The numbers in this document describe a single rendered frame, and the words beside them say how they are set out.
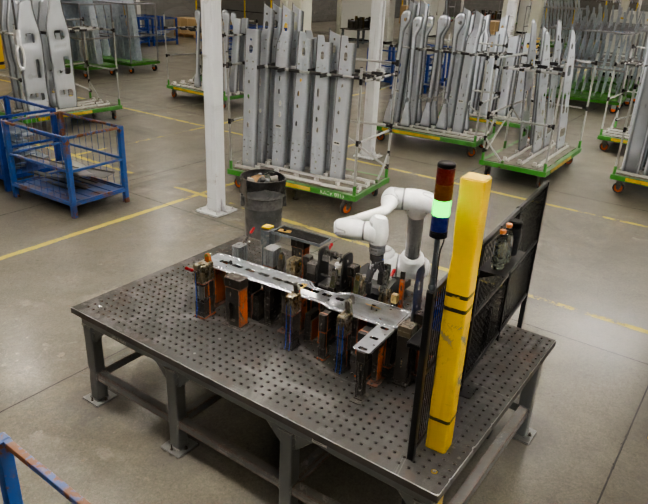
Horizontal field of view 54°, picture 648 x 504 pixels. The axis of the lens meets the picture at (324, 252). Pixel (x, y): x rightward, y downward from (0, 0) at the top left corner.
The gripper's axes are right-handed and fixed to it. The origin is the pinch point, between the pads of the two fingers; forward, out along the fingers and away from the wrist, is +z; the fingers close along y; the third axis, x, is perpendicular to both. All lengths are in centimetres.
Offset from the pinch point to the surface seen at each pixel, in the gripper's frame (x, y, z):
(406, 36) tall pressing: -342, -766, -64
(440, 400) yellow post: 62, 53, 16
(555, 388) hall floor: 85, -139, 114
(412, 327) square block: 30.3, 14.8, 7.9
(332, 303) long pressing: -21.4, 7.3, 13.7
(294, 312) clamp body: -38.5, 19.8, 19.4
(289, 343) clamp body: -40, 22, 39
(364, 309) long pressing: -3.5, 2.8, 13.7
